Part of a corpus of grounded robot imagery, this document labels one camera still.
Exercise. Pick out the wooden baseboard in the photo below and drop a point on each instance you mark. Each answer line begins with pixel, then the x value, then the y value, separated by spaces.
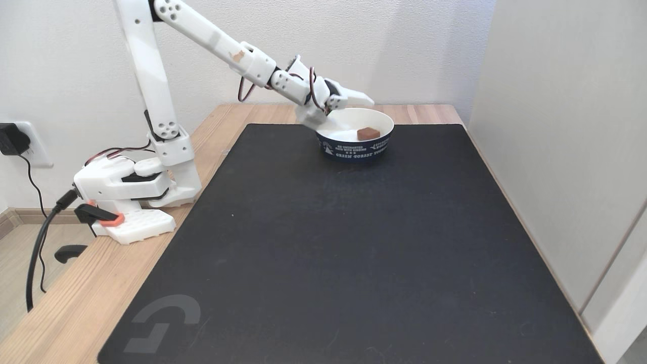
pixel 30 216

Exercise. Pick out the brown block toy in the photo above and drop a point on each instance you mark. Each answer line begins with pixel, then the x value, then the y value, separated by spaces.
pixel 368 133

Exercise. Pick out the black desk mat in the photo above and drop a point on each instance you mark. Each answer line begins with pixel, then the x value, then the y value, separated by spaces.
pixel 379 253

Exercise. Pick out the navy and white paper bowl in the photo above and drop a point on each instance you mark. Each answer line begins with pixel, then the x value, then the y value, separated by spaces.
pixel 356 150

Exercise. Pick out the black and orange clamp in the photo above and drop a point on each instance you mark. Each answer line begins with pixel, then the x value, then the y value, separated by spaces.
pixel 93 213

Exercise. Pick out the black power adapter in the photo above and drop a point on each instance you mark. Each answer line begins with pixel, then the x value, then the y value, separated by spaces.
pixel 10 139

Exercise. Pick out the white wall outlet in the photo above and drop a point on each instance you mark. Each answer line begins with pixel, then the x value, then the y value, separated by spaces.
pixel 40 151

